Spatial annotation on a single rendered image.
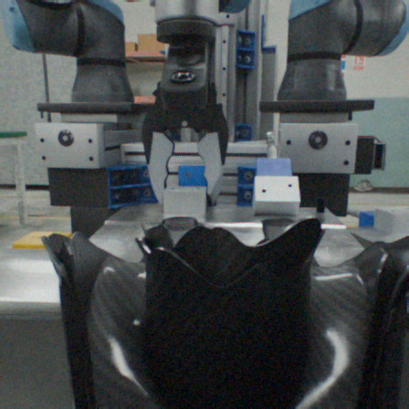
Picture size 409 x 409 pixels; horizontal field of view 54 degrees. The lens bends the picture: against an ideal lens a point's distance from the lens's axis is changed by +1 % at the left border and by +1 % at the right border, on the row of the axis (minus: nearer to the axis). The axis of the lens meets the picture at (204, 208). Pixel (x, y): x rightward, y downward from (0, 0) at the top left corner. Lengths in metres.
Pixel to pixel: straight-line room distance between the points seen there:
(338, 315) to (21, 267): 0.15
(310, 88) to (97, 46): 0.48
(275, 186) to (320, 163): 0.32
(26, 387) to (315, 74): 0.82
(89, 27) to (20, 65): 5.34
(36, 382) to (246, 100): 0.98
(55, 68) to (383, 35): 5.37
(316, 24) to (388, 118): 5.15
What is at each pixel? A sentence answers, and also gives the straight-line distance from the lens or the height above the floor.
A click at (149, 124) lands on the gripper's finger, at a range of 0.49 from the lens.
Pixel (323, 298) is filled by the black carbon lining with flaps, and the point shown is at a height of 0.91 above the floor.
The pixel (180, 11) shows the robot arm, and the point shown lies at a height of 1.11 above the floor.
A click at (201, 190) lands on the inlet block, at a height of 0.92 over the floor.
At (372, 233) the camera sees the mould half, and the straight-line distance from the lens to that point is 0.56.
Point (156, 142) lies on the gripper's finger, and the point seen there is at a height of 0.97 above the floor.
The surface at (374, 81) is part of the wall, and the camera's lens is 6.00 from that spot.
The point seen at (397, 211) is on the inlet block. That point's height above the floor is 0.88.
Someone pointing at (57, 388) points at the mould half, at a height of 0.90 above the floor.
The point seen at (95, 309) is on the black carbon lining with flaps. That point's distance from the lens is 0.21.
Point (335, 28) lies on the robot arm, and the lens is 0.94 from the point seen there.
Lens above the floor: 1.00
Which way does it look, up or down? 12 degrees down
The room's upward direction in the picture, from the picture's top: straight up
